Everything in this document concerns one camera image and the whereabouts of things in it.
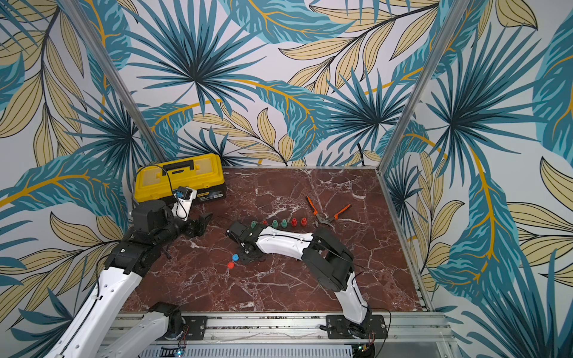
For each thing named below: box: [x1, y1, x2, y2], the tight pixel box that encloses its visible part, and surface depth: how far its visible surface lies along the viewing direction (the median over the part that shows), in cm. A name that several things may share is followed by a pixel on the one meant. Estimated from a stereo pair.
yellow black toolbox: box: [134, 153, 227, 206], surface depth 97 cm
